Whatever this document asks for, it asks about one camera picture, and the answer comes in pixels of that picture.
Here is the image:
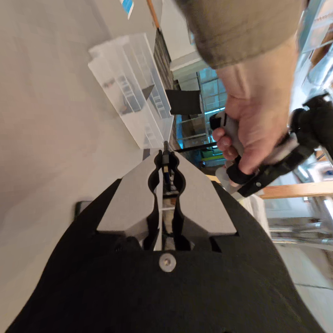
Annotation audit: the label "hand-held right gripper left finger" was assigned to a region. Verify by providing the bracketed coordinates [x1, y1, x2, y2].
[97, 155, 160, 246]

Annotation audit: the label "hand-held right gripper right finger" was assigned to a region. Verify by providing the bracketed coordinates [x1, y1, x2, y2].
[174, 153, 238, 243]

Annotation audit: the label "braided usb cable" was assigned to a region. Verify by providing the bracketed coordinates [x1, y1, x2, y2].
[161, 141, 173, 180]

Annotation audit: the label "clear plastic storage bin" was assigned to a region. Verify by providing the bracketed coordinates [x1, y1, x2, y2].
[88, 34, 175, 150]

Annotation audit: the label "person's left forearm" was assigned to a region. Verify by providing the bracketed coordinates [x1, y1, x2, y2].
[174, 0, 307, 69]

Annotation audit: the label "person's left hand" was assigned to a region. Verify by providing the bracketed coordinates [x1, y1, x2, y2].
[212, 36, 302, 176]

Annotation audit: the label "silver ventilation ducts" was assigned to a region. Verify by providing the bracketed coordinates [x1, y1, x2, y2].
[268, 218, 333, 247]

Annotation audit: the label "black chair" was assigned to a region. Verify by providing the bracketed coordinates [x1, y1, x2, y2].
[166, 90, 201, 116]

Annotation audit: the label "wooden post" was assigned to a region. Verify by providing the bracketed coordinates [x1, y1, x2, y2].
[259, 181, 333, 200]

